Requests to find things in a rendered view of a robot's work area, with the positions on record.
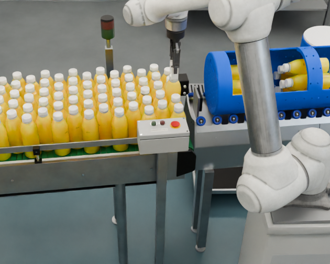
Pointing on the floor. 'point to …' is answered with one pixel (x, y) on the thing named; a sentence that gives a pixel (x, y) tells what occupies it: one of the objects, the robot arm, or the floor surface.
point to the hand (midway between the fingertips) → (174, 70)
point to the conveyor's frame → (88, 178)
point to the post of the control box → (161, 171)
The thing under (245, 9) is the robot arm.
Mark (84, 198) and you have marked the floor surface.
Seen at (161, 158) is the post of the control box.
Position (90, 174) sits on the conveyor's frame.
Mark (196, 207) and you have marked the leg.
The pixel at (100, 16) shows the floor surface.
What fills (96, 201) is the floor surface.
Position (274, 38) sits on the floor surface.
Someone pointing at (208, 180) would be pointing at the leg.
